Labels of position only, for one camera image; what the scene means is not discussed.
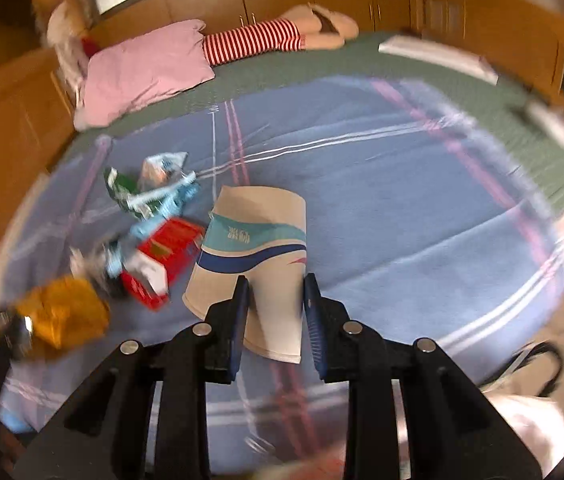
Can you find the green packet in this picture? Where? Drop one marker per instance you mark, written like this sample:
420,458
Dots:
121,192

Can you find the white tray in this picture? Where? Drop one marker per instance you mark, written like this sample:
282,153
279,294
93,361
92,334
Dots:
432,52

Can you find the pink pillow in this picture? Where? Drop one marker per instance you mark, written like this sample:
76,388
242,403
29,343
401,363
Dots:
136,70

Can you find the clear blue-printed plastic bag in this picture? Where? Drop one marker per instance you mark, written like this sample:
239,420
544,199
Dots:
161,170

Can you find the wooden bunk bed frame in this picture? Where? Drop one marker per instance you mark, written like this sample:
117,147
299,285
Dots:
11,125

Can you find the white paper cup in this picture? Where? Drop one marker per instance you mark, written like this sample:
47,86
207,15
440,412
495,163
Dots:
262,230

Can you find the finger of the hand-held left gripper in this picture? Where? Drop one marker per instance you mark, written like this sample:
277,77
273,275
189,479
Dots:
14,335

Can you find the blue plaid blanket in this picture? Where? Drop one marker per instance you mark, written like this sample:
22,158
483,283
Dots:
387,210

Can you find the striped plush doll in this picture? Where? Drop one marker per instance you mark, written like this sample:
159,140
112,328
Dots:
252,40

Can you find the yellow snack bag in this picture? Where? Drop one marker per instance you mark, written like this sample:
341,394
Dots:
61,310

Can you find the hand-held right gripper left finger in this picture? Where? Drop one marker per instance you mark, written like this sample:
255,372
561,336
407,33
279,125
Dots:
239,320

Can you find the white bag-lined trash bin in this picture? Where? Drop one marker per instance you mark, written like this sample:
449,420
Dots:
527,425

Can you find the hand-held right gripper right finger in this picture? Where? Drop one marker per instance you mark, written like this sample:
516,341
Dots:
312,320

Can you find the red box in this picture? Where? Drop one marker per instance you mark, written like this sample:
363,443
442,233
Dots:
171,245

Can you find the green mattress cover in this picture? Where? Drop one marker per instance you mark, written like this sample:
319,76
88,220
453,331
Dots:
462,95

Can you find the white oval device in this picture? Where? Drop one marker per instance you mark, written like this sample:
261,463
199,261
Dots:
557,125

